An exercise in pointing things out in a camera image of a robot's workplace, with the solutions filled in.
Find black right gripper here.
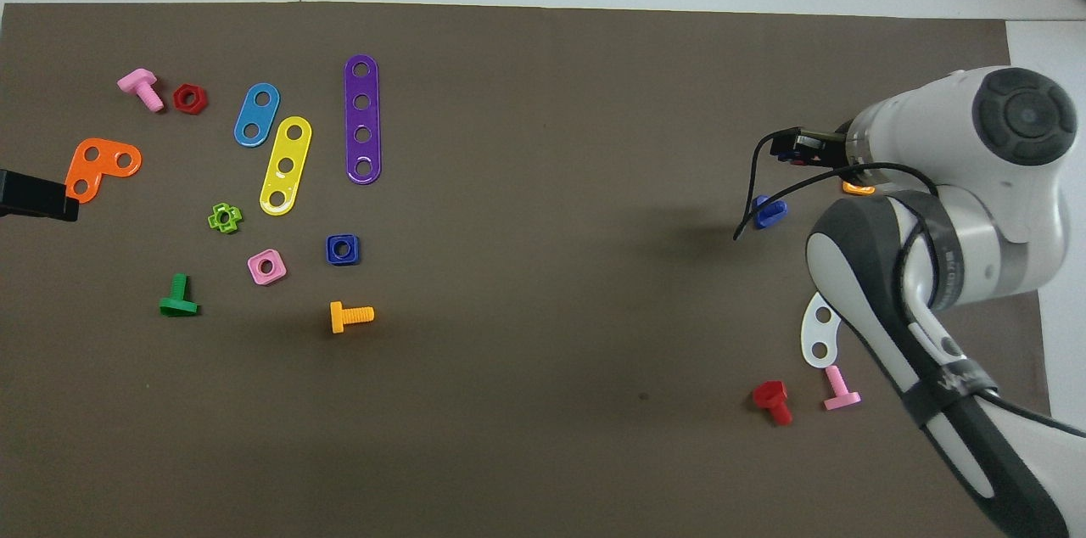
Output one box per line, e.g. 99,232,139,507
770,129,850,171

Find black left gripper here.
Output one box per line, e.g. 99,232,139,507
0,170,80,222

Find blue plastic screw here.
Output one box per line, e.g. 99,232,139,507
753,194,788,230

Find orange three-hole angled plate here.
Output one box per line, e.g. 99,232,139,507
64,137,143,205

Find pink plastic screw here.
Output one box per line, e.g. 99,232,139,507
823,365,862,412
117,68,165,113

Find green plastic screw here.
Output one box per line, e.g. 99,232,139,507
159,273,199,318

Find white curved perforated strip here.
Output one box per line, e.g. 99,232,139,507
800,292,842,370

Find blue two-hole strip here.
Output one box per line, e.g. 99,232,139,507
233,83,281,149

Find red plastic screw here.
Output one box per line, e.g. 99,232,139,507
752,380,793,427

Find pink square plastic nut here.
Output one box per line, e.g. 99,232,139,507
247,249,288,287

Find yellow three-hole strip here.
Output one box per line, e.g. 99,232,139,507
259,115,313,217

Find brown table mat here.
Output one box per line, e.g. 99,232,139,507
0,2,1053,538

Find purple four-hole strip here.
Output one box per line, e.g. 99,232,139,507
344,54,383,185

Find orange plastic screw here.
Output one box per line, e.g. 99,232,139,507
329,301,375,335

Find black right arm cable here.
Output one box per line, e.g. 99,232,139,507
733,129,1086,437

